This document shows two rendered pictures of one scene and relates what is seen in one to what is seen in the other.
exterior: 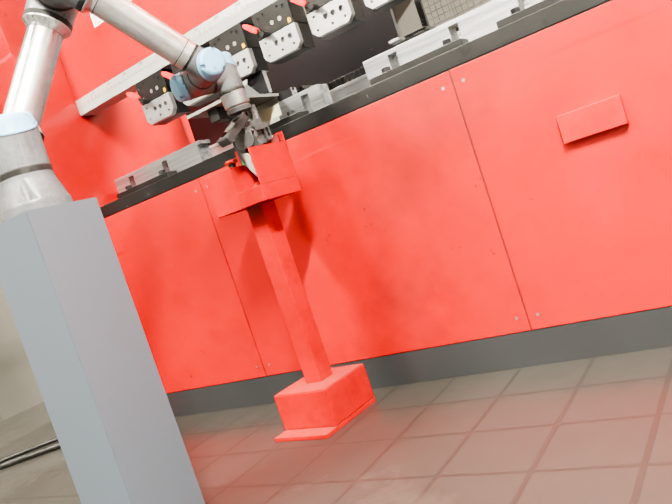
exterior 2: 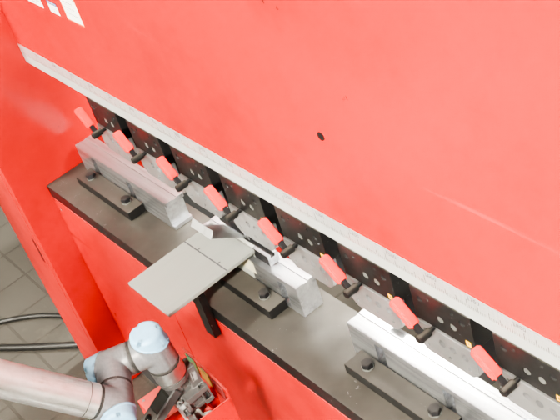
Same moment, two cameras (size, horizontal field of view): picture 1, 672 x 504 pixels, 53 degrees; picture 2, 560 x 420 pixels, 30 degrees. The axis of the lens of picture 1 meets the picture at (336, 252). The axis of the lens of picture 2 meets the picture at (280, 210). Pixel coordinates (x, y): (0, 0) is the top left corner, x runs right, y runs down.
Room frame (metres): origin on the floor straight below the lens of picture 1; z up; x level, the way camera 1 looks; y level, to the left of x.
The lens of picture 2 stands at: (0.59, -0.96, 2.59)
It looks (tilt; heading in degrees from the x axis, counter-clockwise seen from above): 38 degrees down; 27
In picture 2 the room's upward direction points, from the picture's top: 18 degrees counter-clockwise
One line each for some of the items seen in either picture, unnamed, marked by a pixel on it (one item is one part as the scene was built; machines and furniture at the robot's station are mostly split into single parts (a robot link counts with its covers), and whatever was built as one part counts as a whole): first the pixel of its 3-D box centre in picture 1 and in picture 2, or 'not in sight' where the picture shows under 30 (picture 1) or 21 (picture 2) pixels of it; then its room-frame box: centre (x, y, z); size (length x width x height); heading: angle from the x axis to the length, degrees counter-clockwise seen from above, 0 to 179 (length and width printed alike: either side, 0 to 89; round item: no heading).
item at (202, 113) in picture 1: (234, 105); (191, 267); (2.21, 0.16, 1.00); 0.26 x 0.18 x 0.01; 146
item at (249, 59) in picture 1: (239, 55); (209, 173); (2.34, 0.10, 1.18); 0.15 x 0.09 x 0.17; 56
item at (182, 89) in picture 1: (194, 82); (112, 370); (1.86, 0.22, 1.02); 0.11 x 0.11 x 0.08; 29
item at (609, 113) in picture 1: (591, 119); not in sight; (1.62, -0.68, 0.58); 0.15 x 0.02 x 0.07; 56
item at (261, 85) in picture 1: (257, 89); (232, 217); (2.33, 0.08, 1.05); 0.10 x 0.02 x 0.10; 56
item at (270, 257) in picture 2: (271, 102); (248, 242); (2.31, 0.05, 0.98); 0.20 x 0.03 x 0.03; 56
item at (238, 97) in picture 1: (235, 101); (167, 368); (1.93, 0.13, 0.95); 0.08 x 0.08 x 0.05
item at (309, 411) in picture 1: (320, 401); not in sight; (1.94, 0.18, 0.06); 0.25 x 0.20 x 0.12; 142
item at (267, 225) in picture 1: (290, 292); not in sight; (1.97, 0.16, 0.39); 0.06 x 0.06 x 0.54; 52
